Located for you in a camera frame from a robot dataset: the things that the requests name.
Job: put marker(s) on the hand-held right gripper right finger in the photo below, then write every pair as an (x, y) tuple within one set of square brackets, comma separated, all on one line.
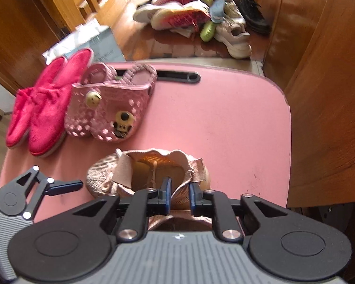
[(192, 198)]

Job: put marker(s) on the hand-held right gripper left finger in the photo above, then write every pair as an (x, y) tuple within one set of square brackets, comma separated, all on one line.
[(166, 195)]

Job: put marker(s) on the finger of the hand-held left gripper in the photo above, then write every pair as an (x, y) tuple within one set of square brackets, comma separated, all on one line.
[(65, 187)]

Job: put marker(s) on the red slipper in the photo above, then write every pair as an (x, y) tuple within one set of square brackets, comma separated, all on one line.
[(53, 109), (20, 115)]

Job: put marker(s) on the wooden shoe cabinet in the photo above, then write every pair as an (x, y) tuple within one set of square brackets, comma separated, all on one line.
[(322, 80)]

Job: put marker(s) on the pile of shoes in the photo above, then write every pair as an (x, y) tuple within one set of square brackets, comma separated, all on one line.
[(189, 14)]

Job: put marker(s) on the pink clog with yellow charm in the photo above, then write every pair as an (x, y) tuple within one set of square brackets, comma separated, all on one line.
[(82, 109)]

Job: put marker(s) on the pink folding table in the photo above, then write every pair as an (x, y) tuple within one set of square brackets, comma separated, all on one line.
[(224, 124)]

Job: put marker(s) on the pink clog with dark charm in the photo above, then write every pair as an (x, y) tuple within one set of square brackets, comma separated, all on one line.
[(127, 100)]

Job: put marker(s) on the white paper shopping bag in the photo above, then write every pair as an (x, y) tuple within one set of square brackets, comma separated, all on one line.
[(88, 44)]

